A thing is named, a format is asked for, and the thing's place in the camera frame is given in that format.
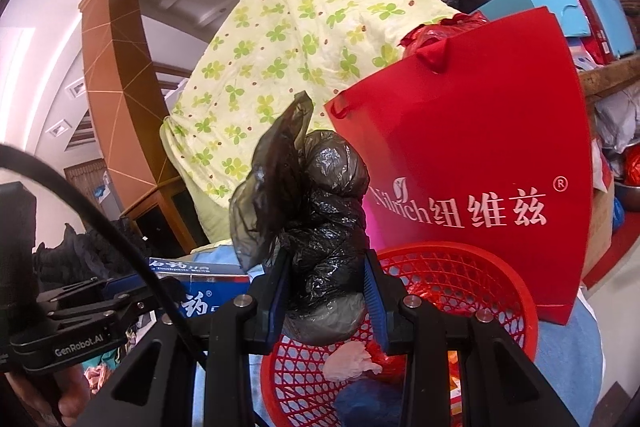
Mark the brown wooden column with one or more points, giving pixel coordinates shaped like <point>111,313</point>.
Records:
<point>125,82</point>

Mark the red paper bag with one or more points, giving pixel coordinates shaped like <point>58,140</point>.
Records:
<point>475,132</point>

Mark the brown cardboard box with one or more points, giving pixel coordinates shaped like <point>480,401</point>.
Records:
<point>602,227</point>

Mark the wooden shelf beam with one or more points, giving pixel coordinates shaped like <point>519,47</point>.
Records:
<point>615,74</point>

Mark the metal bowl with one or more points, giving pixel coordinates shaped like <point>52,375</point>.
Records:
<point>627,194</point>

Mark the light blue bed sheet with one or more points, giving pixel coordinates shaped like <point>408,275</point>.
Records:
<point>565,357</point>

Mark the black plastic bag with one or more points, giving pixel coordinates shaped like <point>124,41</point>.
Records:
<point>325,207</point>

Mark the grey plastic bag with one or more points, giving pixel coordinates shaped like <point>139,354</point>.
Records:
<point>620,117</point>

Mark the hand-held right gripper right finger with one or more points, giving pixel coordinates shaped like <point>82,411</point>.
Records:
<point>375,302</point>

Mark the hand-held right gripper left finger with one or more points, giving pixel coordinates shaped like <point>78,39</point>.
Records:
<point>277,302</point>

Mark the white plastic bag ball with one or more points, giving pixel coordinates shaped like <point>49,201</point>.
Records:
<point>347,359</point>

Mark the wooden door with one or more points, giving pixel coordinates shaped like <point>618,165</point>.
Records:
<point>92,187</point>

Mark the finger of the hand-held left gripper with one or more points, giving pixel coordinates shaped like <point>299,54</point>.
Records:
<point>100,307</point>
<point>125,285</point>

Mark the green clover print quilt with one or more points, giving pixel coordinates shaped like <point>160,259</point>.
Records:
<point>275,57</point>

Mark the red mesh plastic basket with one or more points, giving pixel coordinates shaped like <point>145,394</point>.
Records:
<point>450,272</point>

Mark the black garment pile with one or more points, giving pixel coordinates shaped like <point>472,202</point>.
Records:
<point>90,252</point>

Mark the light blue cardboard box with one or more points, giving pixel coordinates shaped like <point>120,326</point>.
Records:
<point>545,4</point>

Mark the person's left hand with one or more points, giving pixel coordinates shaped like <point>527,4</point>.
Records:
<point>72,402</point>

